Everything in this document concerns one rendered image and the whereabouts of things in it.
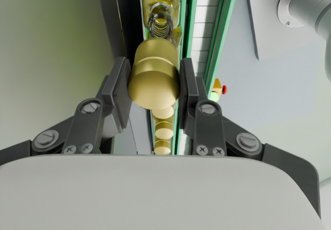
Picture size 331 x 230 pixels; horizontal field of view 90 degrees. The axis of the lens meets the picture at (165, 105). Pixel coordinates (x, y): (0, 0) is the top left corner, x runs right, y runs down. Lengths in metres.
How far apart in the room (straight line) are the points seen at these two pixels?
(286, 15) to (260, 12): 0.10
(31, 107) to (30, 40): 0.06
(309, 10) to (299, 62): 0.40
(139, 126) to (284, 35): 0.73
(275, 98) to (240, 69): 0.34
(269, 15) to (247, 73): 0.30
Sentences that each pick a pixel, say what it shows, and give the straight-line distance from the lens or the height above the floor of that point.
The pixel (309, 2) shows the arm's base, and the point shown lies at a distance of 0.76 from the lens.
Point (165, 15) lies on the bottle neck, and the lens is 0.20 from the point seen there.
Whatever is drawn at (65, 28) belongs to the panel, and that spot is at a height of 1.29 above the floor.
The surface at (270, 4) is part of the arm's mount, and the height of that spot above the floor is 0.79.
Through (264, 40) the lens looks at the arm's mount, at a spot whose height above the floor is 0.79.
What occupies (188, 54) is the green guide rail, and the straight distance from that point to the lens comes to 0.42.
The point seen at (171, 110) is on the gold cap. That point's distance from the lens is 0.25.
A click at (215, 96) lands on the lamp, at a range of 0.67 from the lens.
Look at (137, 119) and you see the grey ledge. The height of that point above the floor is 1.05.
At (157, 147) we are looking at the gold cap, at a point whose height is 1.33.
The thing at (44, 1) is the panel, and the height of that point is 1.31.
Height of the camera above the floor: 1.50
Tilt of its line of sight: 45 degrees down
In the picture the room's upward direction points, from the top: 179 degrees counter-clockwise
